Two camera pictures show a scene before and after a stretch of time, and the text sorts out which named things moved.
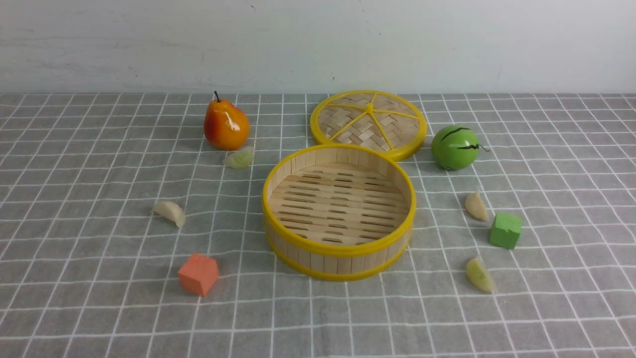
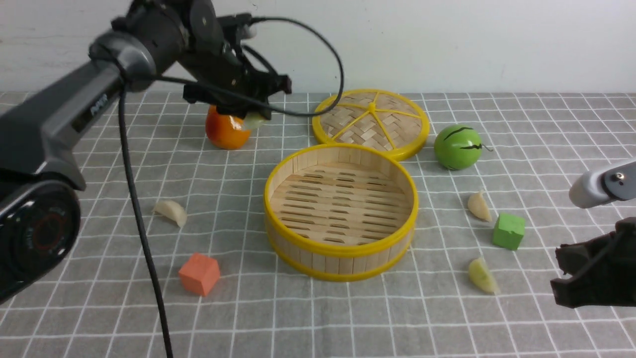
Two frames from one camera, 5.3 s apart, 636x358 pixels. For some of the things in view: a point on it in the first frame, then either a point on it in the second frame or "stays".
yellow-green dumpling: x=479 y=276 stays
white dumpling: x=474 y=204 stays
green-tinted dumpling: x=240 y=159 -> x=253 y=120
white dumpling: x=172 y=211 stays
